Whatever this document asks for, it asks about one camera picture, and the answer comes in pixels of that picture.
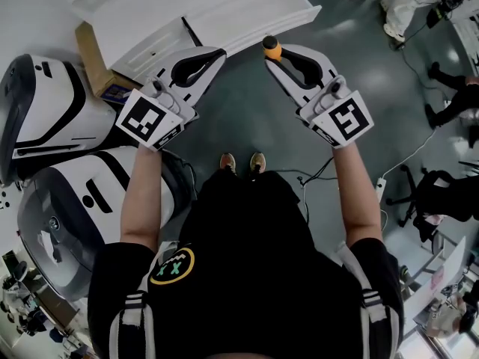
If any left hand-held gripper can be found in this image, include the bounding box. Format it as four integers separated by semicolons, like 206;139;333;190
115;46;228;151

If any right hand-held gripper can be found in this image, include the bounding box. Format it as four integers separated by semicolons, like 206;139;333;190
263;43;376;150

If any orange screwdriver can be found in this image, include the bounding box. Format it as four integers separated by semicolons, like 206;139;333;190
261;35;283;61

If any white drawer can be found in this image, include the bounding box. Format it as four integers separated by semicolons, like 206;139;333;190
109;16;204;76
181;0;323;58

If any person's left forearm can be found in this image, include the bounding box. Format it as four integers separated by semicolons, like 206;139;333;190
119;146;163;254

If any person's right forearm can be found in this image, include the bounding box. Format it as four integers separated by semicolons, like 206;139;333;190
330;146;385;253

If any closed white drawer front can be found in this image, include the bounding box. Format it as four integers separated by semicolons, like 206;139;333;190
109;16;204;76

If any white cabinet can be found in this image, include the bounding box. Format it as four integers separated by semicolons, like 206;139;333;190
35;0;301;76

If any brown cardboard box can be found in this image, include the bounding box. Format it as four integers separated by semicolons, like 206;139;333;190
74;21;140;102

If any person's left shoe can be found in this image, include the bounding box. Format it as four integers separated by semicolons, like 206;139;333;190
219;152;238;176

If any person's shoe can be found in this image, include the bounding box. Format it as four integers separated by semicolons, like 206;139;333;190
219;152;238;176
248;151;268;174

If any person's right shoe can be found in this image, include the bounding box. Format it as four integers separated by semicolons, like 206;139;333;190
248;151;268;174

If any white power strip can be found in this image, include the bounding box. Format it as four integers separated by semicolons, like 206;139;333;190
374;177;388;203

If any white and black robot shell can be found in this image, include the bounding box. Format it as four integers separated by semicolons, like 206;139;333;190
0;52;118;185

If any black office chair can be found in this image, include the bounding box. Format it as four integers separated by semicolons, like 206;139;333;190
385;164;479;245

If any white and grey robot shell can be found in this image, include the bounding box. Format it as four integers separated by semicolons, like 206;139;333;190
16;147;192;303

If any person's black shirt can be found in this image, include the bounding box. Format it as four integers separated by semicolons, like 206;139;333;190
86;170;406;359

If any white board panel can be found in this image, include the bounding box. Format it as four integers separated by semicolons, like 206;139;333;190
401;235;467;329

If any black floor cable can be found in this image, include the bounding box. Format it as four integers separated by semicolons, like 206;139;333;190
296;156;338;187

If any thin black cable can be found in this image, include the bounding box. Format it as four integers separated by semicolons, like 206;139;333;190
395;12;436;90

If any white floor cable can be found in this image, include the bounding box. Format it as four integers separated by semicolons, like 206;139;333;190
381;126;439;182

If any grey backpack strap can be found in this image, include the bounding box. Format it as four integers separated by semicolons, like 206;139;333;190
108;242;155;359
334;241;403;359

